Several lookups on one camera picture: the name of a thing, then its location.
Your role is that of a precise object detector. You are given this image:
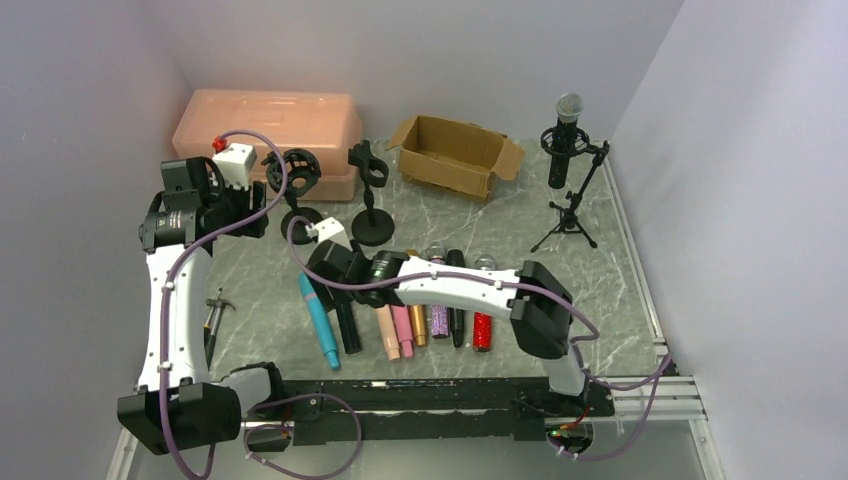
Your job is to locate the clip mount desk stand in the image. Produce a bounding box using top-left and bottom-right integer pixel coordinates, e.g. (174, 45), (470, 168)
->
(348, 140), (395, 247)

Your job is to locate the blue toy microphone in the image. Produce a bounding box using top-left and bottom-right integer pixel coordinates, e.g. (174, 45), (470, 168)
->
(298, 272), (341, 371)

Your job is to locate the beige toy microphone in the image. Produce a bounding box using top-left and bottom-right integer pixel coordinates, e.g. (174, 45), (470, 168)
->
(375, 305), (401, 361)

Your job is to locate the shock mount desk stand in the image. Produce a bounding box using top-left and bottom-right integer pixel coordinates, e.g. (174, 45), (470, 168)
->
(261, 148), (323, 245)

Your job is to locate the black microphone grey grille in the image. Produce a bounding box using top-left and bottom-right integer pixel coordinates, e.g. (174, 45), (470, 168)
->
(334, 299), (363, 355)

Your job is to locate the pink toy microphone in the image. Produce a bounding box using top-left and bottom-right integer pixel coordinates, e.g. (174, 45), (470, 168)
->
(390, 305), (414, 358)

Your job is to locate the gold microphone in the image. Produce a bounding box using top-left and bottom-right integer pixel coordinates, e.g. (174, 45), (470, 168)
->
(405, 249), (429, 348)

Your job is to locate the purple glitter microphone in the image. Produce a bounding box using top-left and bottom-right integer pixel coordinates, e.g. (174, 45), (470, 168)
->
(425, 242), (450, 339)

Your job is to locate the slim black microphone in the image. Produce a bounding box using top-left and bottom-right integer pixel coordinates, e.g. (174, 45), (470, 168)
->
(446, 249), (466, 348)

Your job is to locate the brown cardboard box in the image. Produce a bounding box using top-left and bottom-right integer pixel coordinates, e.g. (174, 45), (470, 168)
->
(388, 115), (525, 203)

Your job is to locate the red glitter microphone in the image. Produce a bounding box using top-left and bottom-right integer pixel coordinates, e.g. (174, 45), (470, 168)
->
(472, 254), (497, 353)

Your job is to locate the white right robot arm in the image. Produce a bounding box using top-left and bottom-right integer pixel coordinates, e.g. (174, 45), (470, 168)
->
(304, 240), (587, 397)

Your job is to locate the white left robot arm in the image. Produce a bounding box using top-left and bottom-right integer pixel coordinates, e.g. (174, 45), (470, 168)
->
(117, 152), (284, 455)

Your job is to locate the black tripod microphone stand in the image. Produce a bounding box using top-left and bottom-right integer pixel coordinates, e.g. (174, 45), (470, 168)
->
(530, 127), (610, 253)

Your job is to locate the orange plastic storage box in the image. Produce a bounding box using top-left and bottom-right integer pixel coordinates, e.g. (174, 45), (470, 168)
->
(172, 89), (363, 202)

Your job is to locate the claw hammer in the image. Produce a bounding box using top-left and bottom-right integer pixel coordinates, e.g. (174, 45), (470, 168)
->
(204, 298), (235, 367)

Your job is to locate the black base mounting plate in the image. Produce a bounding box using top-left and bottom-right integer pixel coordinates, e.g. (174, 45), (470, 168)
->
(247, 377), (615, 446)

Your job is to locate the black microphone silver grille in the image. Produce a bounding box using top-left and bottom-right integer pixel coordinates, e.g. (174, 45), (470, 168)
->
(548, 93), (584, 189)

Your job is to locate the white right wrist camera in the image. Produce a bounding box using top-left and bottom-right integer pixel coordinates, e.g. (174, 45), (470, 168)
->
(305, 218), (353, 251)

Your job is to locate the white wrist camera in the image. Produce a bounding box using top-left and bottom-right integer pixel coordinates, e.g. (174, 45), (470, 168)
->
(305, 218), (353, 251)
(212, 137), (257, 190)

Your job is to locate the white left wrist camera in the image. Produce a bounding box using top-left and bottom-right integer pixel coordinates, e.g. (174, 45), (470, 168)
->
(212, 137), (257, 190)

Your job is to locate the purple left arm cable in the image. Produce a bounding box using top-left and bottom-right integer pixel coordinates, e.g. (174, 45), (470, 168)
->
(158, 130), (364, 480)

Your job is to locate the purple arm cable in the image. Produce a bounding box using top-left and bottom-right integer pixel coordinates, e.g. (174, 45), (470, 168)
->
(286, 215), (674, 463)
(158, 130), (364, 480)

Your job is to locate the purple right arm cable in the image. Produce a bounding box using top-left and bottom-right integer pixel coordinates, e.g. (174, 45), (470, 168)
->
(286, 215), (674, 463)

